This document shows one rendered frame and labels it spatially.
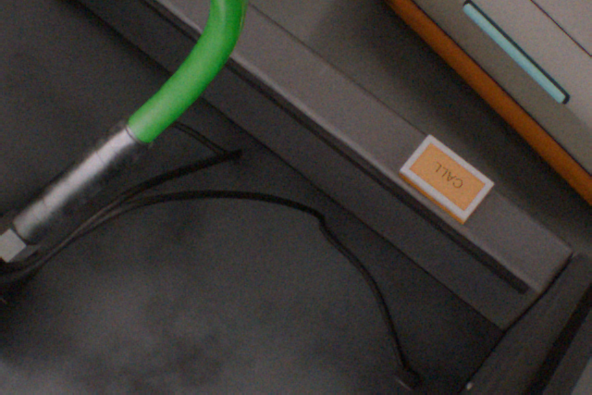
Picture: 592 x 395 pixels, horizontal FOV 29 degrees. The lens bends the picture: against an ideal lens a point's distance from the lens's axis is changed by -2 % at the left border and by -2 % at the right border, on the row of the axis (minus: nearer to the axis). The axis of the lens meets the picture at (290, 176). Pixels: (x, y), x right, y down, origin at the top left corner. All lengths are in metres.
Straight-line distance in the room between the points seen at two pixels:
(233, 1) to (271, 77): 0.32
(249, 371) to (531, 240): 0.22
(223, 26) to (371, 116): 0.30
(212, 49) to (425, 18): 1.25
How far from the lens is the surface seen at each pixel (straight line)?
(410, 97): 1.76
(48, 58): 0.89
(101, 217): 0.64
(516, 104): 1.66
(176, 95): 0.48
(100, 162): 0.50
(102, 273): 0.83
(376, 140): 0.72
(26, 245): 0.54
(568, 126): 1.57
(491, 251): 0.71
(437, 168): 0.70
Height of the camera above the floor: 1.62
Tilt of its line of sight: 72 degrees down
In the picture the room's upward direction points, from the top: 1 degrees clockwise
